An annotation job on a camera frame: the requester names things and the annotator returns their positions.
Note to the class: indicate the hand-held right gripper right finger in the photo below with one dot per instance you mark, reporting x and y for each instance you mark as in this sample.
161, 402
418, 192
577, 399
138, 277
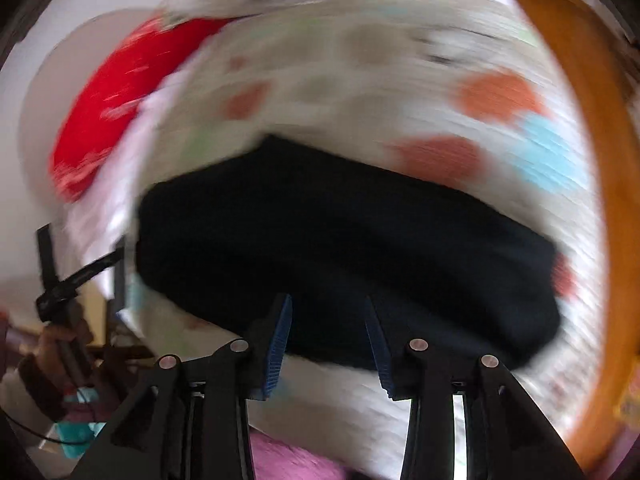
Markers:
380, 355

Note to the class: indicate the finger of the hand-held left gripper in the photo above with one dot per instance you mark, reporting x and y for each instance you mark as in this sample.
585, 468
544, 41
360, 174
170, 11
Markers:
85, 277
46, 260

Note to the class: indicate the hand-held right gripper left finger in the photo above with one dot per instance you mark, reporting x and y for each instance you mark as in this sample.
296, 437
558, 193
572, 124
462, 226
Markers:
277, 345

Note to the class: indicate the black pants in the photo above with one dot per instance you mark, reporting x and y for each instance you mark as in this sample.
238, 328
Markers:
325, 235

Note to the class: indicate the person's left forearm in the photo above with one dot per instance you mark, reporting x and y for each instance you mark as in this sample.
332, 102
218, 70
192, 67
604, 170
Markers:
40, 385

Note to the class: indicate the person's left hand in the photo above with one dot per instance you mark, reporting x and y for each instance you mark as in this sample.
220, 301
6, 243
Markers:
65, 342

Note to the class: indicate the pink cloth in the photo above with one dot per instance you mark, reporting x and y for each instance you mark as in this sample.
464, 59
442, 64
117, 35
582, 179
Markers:
295, 457

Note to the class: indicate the teal object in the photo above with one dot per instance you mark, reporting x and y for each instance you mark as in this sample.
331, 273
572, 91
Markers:
75, 435

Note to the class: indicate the heart patterned quilt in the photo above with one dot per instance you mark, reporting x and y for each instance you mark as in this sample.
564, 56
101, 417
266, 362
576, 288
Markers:
375, 70

